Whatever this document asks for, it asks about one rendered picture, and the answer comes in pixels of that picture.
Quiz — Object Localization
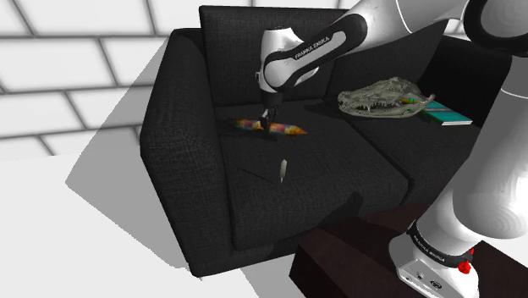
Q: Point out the dark robot stand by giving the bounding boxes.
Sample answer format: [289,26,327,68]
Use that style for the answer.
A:
[289,202,528,298]

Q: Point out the multicoloured pointed stick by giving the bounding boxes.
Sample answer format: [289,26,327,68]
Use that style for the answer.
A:
[234,118,308,137]

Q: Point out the black sofa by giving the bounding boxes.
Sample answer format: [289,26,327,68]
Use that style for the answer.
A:
[139,4,514,279]

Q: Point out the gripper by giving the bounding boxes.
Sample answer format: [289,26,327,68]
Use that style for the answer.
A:
[259,91,284,135]

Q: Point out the teal book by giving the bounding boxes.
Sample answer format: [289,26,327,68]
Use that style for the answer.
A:
[420,99,474,127]

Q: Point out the crocodile skull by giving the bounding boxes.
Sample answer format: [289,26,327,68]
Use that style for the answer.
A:
[337,76,437,120]

